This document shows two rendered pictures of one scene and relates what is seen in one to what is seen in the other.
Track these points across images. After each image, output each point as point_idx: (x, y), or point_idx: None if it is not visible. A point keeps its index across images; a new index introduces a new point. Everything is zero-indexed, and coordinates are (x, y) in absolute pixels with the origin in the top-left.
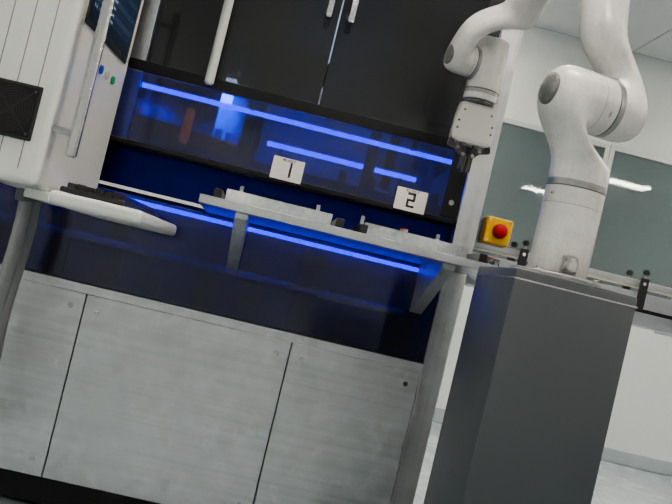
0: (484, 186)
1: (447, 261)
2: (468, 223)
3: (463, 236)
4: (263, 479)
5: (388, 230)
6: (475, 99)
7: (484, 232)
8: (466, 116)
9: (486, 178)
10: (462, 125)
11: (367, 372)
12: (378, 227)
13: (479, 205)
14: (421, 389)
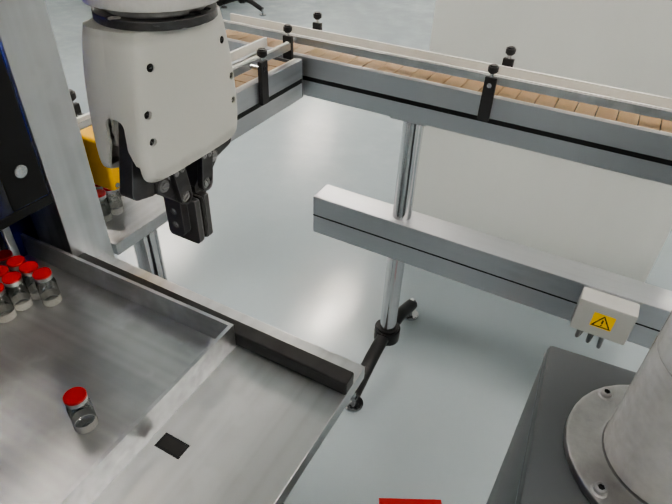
0: (63, 91)
1: (311, 458)
2: (73, 182)
3: (78, 209)
4: None
5: (90, 478)
6: (172, 12)
7: (107, 175)
8: (165, 91)
9: (57, 72)
10: (165, 128)
11: None
12: (65, 503)
13: (74, 135)
14: None
